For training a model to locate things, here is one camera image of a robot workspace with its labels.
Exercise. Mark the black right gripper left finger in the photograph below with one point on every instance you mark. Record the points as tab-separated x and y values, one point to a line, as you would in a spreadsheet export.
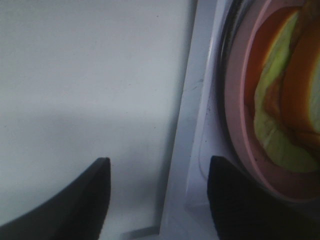
78	212

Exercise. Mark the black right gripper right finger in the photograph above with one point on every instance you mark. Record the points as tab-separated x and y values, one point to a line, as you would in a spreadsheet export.
241	210

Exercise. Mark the pink round plate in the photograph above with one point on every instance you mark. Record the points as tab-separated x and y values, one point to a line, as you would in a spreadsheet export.
286	185

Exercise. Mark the sandwich with lettuce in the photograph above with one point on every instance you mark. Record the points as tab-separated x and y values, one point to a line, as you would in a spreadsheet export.
282	88

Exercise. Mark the white microwave oven body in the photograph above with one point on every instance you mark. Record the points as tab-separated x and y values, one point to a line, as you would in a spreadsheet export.
201	131

